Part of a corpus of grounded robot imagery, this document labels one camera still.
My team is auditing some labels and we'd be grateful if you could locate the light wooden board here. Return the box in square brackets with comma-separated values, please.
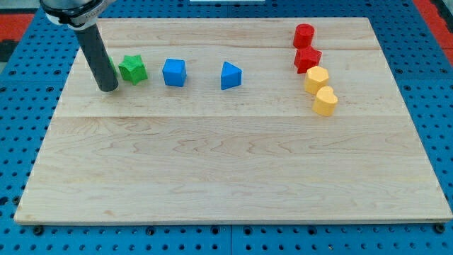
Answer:
[14, 18, 452, 226]

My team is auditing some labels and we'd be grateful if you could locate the blue triangle block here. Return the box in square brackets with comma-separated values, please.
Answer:
[221, 62, 242, 90]

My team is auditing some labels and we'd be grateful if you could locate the blue cube block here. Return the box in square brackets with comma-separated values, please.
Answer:
[162, 58, 187, 87]

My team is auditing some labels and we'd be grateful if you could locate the yellow heart block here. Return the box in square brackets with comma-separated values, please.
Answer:
[312, 86, 338, 116]

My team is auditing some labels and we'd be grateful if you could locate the yellow hexagon block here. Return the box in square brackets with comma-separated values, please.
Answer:
[304, 66, 329, 95]

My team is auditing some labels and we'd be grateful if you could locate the red star block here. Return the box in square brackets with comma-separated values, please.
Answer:
[294, 46, 322, 74]

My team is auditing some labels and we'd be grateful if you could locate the green star block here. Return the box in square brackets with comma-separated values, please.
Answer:
[118, 55, 148, 85]

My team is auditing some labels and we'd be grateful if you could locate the red cylinder block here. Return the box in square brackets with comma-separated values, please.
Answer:
[293, 23, 315, 49]

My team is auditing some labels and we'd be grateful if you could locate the green block behind rod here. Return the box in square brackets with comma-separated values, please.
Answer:
[108, 56, 117, 77]

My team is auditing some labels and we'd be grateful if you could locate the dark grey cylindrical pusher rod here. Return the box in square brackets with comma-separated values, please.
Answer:
[74, 24, 118, 92]

